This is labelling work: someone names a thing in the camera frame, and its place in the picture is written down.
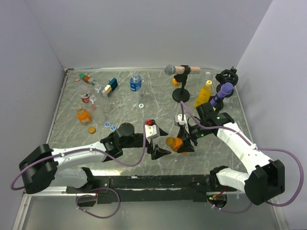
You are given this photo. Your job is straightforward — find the purple microphone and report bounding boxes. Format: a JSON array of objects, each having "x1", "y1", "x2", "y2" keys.
[{"x1": 210, "y1": 82, "x2": 234, "y2": 107}]

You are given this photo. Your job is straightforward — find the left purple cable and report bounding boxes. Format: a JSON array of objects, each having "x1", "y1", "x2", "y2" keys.
[{"x1": 11, "y1": 122, "x2": 151, "y2": 219}]

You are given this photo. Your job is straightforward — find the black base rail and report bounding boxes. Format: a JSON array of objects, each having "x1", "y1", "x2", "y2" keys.
[{"x1": 66, "y1": 174, "x2": 236, "y2": 204}]

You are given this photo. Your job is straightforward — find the pink glitter microphone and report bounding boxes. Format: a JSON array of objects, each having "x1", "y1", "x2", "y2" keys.
[{"x1": 164, "y1": 65, "x2": 201, "y2": 75}]

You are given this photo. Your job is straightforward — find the red label clear bottle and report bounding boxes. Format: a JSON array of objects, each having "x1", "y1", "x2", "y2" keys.
[{"x1": 77, "y1": 85, "x2": 91, "y2": 103}]

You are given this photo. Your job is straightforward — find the clear small cup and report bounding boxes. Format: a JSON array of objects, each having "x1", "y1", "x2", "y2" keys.
[
  {"x1": 94, "y1": 84, "x2": 101, "y2": 92},
  {"x1": 89, "y1": 94, "x2": 97, "y2": 104}
]

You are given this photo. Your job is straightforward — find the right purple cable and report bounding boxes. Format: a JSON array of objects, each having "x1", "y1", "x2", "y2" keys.
[{"x1": 180, "y1": 100, "x2": 304, "y2": 213}]

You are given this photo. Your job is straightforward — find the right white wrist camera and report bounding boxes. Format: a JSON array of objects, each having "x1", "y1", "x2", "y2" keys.
[{"x1": 174, "y1": 114, "x2": 188, "y2": 127}]

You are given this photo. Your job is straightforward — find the small orange juice bottle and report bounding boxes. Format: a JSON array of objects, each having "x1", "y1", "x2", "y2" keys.
[{"x1": 165, "y1": 137, "x2": 183, "y2": 152}]

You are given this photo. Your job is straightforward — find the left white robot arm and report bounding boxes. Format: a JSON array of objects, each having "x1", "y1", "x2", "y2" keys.
[{"x1": 19, "y1": 119, "x2": 170, "y2": 195}]

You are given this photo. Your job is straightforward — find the open orange juice bottle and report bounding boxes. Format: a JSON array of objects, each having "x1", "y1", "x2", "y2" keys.
[{"x1": 76, "y1": 107, "x2": 92, "y2": 125}]

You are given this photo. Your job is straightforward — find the blue label water bottle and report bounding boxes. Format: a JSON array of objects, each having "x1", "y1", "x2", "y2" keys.
[{"x1": 130, "y1": 75, "x2": 142, "y2": 92}]

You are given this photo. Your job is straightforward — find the colourful block stack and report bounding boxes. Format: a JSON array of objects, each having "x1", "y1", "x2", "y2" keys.
[{"x1": 79, "y1": 73, "x2": 97, "y2": 85}]

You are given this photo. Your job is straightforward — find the clear bottle at back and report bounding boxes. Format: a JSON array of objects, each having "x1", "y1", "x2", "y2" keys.
[{"x1": 205, "y1": 71, "x2": 211, "y2": 81}]

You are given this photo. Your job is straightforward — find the tall yellow juice bottle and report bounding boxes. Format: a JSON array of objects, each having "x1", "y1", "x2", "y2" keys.
[{"x1": 195, "y1": 80, "x2": 212, "y2": 107}]

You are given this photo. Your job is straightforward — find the orange bottle cap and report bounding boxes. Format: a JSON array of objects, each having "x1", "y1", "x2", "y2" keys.
[{"x1": 88, "y1": 126, "x2": 96, "y2": 134}]

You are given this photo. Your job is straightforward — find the blue and wood block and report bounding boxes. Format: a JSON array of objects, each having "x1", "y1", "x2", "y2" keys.
[{"x1": 103, "y1": 78, "x2": 118, "y2": 97}]

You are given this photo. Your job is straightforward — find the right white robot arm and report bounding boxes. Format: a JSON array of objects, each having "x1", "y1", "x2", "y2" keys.
[{"x1": 176, "y1": 102, "x2": 285, "y2": 205}]

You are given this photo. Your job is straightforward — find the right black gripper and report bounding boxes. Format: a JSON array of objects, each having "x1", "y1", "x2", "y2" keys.
[{"x1": 176, "y1": 121, "x2": 212, "y2": 153}]

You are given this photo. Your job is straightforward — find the yellow toy brick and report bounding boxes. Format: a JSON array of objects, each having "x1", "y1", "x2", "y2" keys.
[{"x1": 172, "y1": 78, "x2": 180, "y2": 87}]

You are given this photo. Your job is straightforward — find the purple cable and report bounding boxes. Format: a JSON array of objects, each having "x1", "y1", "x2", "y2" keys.
[
  {"x1": 180, "y1": 100, "x2": 304, "y2": 213},
  {"x1": 11, "y1": 122, "x2": 151, "y2": 219}
]

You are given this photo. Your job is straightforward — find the black round holder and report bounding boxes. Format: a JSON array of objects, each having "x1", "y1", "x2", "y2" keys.
[{"x1": 215, "y1": 67, "x2": 238, "y2": 92}]

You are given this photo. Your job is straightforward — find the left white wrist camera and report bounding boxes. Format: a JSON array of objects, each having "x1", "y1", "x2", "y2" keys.
[{"x1": 145, "y1": 119, "x2": 160, "y2": 142}]

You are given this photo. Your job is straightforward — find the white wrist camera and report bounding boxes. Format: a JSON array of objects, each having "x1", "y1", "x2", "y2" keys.
[
  {"x1": 174, "y1": 114, "x2": 188, "y2": 127},
  {"x1": 145, "y1": 119, "x2": 160, "y2": 142}
]

